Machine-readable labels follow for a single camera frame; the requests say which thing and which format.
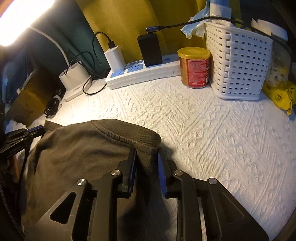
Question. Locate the white power strip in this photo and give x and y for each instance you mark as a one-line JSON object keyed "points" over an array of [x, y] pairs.
{"points": [[136, 72]]}

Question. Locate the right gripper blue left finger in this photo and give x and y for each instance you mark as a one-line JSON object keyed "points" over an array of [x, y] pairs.
{"points": [[128, 170]]}

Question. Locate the yellow curtain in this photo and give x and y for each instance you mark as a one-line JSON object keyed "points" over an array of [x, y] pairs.
{"points": [[124, 21]]}

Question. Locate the white garment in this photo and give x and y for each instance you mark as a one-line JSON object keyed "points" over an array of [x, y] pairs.
{"points": [[13, 126]]}

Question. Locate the brown cardboard box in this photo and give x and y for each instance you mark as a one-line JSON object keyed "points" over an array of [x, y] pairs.
{"points": [[30, 104]]}

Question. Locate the red gold tin can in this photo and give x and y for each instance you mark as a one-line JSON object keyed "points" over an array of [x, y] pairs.
{"points": [[194, 66]]}

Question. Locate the blue white crumpled tissue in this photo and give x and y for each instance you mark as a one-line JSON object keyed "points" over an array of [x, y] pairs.
{"points": [[215, 11]]}

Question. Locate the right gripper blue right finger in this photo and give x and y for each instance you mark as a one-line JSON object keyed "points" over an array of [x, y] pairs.
{"points": [[166, 169]]}

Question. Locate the white perforated plastic basket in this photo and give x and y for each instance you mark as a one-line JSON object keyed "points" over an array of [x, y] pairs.
{"points": [[240, 61]]}

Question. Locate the yellow snack packet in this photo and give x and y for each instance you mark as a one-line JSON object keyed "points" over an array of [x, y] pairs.
{"points": [[283, 95]]}

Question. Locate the dark teal curtain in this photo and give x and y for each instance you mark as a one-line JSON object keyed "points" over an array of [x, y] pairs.
{"points": [[65, 23]]}

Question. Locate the dark brown t-shirt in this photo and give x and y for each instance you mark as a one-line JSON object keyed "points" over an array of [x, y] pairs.
{"points": [[89, 150]]}

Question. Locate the black charger adapter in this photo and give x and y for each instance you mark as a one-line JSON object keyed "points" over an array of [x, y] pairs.
{"points": [[150, 49]]}

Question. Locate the white desk lamp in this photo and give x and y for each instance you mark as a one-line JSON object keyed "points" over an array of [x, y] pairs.
{"points": [[46, 34]]}

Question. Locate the white charger adapter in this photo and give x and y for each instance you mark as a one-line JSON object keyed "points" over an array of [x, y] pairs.
{"points": [[115, 59]]}

